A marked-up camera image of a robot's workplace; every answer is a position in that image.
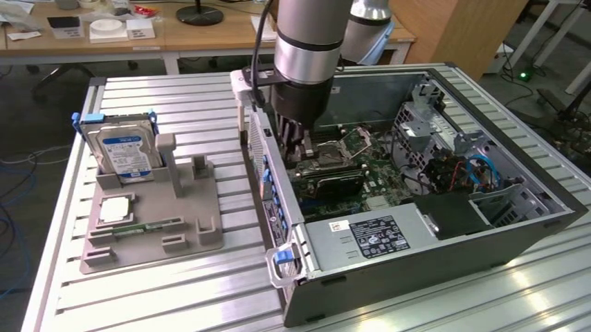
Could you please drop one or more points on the black round lamp base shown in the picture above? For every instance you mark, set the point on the black round lamp base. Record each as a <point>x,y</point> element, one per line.
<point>199,15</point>

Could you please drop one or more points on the green RAM stick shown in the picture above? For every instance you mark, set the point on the green RAM stick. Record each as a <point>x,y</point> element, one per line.
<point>139,229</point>

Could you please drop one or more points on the blue expansion slot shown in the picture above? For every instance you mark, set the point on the blue expansion slot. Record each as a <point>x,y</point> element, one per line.
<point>308,201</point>

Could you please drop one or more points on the CPU socket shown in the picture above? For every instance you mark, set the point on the CPU socket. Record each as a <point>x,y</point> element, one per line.
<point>332,154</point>

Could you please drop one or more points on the grey power supply unit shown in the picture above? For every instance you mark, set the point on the grey power supply unit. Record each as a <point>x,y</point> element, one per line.
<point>329,249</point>

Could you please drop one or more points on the white round holder box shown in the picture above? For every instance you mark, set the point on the white round holder box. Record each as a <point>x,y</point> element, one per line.
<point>108,31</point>

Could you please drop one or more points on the white box black top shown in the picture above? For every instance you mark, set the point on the white box black top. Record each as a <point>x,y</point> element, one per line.
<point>67,29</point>

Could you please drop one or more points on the white paper note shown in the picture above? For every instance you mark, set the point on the white paper note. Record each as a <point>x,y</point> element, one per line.
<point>23,35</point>

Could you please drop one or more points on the black installed RAM stick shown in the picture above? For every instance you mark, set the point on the black installed RAM stick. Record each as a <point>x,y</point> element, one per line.
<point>336,168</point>

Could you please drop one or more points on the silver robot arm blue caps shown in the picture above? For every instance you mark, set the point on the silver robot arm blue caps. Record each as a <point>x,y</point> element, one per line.
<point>309,34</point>

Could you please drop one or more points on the plain white box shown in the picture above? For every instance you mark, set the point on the plain white box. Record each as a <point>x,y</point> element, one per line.
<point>140,29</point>

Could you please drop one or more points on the stack of white papers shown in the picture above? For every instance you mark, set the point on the stack of white papers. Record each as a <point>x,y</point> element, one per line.
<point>268,36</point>

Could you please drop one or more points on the blue plastic disk caddy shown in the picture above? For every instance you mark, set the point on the blue plastic disk caddy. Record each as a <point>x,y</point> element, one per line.
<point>91,117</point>

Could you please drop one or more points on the white table frame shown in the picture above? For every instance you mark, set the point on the white table frame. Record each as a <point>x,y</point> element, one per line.
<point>538,34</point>

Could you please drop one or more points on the metal disk bay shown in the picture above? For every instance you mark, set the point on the metal disk bay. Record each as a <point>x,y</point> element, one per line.
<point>503,207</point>

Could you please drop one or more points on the grey parts rack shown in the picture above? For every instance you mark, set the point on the grey parts rack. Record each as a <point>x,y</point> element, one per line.
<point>152,211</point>

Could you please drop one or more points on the red packet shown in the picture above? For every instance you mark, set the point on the red packet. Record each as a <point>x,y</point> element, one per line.
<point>144,10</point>

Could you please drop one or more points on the hard disk blue label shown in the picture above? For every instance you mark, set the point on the hard disk blue label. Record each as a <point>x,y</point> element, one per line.
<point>124,152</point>

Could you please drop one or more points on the black floor stand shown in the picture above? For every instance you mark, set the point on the black floor stand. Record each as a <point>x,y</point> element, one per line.
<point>567,107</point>

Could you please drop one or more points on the green motherboard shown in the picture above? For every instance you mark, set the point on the green motherboard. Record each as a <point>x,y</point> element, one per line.
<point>383,180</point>

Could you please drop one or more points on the graphics card with metal bracket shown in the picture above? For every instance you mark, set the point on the graphics card with metal bracket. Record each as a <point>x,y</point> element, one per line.
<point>339,185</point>

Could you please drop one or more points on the device with green light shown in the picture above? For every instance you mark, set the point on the device with green light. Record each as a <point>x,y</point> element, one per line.
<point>523,74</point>

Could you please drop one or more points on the open metal socket cover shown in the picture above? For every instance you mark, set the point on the open metal socket cover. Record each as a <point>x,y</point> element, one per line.
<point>357,140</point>

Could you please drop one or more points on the wooden desk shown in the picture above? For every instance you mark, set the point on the wooden desk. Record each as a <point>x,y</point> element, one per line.
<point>55,46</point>

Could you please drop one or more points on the silver CPU chip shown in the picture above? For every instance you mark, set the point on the silver CPU chip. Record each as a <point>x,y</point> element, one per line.
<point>115,209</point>

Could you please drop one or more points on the grey metal drive cage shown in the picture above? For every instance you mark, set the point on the grey metal drive cage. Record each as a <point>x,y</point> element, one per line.
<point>415,131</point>

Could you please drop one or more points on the open dark PC case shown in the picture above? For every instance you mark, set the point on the open dark PC case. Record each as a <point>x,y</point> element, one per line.
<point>415,276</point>

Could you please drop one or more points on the black power connector bundle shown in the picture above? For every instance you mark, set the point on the black power connector bundle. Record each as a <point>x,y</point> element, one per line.
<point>443,173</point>

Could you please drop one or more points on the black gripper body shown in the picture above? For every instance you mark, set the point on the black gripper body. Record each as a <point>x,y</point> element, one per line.
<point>300,102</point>

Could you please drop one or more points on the black chair base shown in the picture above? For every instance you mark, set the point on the black chair base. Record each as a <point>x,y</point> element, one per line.
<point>60,74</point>

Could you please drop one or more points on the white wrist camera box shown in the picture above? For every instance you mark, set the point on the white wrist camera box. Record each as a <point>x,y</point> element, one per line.
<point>240,84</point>

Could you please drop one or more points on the wooden cabinet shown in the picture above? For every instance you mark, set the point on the wooden cabinet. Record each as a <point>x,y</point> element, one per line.
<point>461,34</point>

